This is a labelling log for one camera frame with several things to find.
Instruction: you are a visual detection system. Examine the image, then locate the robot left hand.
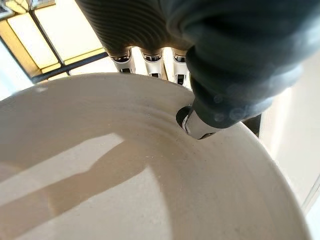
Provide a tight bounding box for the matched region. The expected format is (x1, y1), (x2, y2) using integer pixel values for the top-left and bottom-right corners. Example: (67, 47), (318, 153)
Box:
(74, 0), (320, 141)

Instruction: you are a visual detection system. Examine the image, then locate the beige ceramic plate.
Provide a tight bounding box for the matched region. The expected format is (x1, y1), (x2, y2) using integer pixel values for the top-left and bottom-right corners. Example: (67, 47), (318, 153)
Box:
(0, 72), (316, 240)

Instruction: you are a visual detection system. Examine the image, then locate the black framed glass window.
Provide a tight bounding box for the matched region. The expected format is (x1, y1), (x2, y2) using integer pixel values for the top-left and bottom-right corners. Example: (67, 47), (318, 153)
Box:
(0, 0), (118, 85)

